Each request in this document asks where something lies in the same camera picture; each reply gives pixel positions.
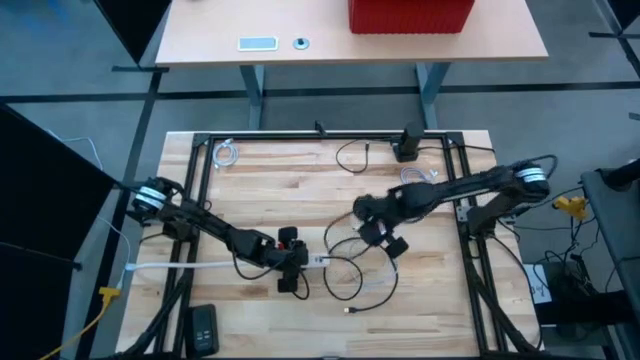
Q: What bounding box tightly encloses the black tower power cord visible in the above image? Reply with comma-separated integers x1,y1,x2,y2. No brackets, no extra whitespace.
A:
417,143,497,154

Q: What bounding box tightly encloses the short black USB cable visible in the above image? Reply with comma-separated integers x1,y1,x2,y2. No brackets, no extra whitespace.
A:
334,139,372,175

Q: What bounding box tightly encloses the beige desk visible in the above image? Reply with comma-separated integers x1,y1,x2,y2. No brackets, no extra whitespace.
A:
154,0,550,130

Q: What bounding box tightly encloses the red storage bin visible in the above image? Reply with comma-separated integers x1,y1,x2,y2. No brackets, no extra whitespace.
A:
348,0,476,35

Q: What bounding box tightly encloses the white power strip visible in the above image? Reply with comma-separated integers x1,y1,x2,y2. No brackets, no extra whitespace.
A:
123,252,333,274

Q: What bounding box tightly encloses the long black USB cable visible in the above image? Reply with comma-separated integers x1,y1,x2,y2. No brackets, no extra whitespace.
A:
321,212,401,315

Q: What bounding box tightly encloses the white usb cable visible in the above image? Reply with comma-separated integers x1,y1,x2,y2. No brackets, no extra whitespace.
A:
399,166,440,185
211,138,240,170

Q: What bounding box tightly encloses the white paper card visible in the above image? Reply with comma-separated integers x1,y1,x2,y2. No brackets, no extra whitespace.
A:
522,263,554,305

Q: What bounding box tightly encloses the grey side table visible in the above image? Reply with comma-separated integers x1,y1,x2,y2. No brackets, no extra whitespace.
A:
579,167,640,360

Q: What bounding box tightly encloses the yellow connector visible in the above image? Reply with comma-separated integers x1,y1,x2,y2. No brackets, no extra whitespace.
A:
552,195,589,222

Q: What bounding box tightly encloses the yellow plug with cable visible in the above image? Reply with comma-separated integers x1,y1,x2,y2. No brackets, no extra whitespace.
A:
38,285,123,360

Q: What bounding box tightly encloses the black aluminium table frame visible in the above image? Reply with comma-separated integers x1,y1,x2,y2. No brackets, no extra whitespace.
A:
152,130,544,360

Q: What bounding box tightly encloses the black partition panel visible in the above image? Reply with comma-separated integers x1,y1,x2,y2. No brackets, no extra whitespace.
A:
588,0,640,40
92,0,172,69
0,102,117,360

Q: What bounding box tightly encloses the black cylinder bar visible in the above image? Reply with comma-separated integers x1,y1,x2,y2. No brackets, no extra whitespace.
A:
603,157,640,191

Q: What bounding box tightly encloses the thin white floor cable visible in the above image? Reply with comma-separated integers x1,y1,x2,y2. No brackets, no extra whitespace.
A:
47,130,134,291

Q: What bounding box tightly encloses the black charging tower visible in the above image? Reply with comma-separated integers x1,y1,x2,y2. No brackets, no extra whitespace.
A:
391,122,426,164

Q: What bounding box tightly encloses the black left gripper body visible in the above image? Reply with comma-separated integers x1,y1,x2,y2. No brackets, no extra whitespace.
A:
269,226,310,294

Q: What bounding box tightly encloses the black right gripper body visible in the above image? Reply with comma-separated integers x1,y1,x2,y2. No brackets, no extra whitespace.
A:
352,194,411,260

